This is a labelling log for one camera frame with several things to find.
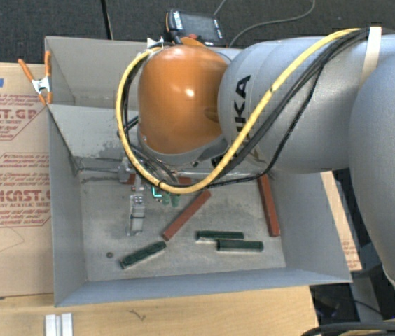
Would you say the grey metal bin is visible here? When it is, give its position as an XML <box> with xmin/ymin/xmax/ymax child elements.
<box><xmin>44</xmin><ymin>36</ymin><xmax>354</xmax><ymax>308</ymax></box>

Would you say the dark green flat block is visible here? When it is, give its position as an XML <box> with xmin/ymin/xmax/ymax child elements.
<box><xmin>118</xmin><ymin>241</ymin><xmax>167</xmax><ymax>271</ymax></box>
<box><xmin>215</xmin><ymin>239</ymin><xmax>265</xmax><ymax>253</ymax></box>
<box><xmin>195</xmin><ymin>230</ymin><xmax>245</xmax><ymax>242</ymax></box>

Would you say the brown cardboard board red print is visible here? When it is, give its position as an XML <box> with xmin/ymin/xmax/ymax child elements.
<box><xmin>0</xmin><ymin>60</ymin><xmax>363</xmax><ymax>302</ymax></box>

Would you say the red-brown flat block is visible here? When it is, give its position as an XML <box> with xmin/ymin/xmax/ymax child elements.
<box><xmin>126</xmin><ymin>173</ymin><xmax>193</xmax><ymax>186</ymax></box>
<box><xmin>256</xmin><ymin>173</ymin><xmax>282</xmax><ymax>239</ymax></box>
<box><xmin>162</xmin><ymin>189</ymin><xmax>213</xmax><ymax>242</ymax></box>

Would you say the black cylinder on white bracket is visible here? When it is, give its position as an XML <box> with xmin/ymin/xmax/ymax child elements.
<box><xmin>210</xmin><ymin>153</ymin><xmax>234</xmax><ymax>170</ymax></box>

